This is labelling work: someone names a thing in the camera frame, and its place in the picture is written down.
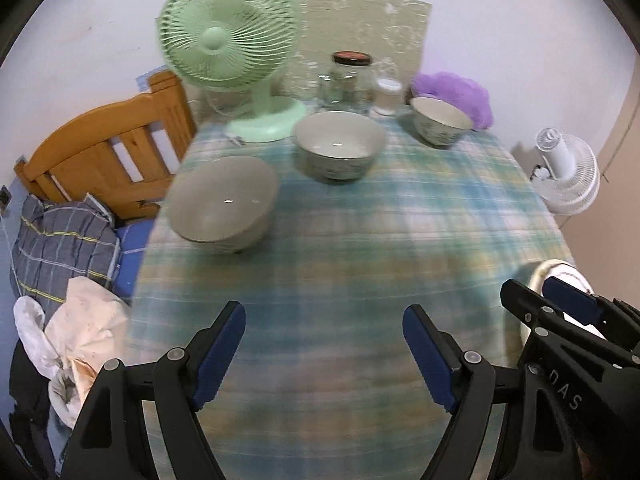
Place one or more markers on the clear glass mug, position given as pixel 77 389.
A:
pixel 326 87

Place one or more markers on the plaid tablecloth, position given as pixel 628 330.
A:
pixel 350 240

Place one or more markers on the purple plush toy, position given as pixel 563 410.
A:
pixel 450 87

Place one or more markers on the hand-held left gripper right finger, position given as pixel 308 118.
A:
pixel 430 360

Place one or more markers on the floral ceramic bowl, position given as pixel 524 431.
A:
pixel 220 200
pixel 340 140
pixel 442 115

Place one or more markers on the beige door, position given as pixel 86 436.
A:
pixel 620 160

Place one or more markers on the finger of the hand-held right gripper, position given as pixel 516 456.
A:
pixel 570 300
pixel 530 310

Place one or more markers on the dark clothing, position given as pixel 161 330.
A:
pixel 25 400

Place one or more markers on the clear cotton swab container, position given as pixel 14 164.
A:
pixel 389 95

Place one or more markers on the glass jar with dark lid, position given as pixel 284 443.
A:
pixel 350 85

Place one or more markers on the green desk fan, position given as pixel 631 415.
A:
pixel 220 40

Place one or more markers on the cream cloth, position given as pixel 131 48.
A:
pixel 85 320

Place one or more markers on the white clip fan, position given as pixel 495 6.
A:
pixel 570 175

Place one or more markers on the grey plaid pillow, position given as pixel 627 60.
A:
pixel 60 250

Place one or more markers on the wooden bed headboard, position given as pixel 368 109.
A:
pixel 100 155

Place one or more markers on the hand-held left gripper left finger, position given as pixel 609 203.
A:
pixel 220 355

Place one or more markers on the blue bed sheet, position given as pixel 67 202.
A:
pixel 132 245

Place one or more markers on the beige patterned placemat on wall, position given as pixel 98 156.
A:
pixel 360 25

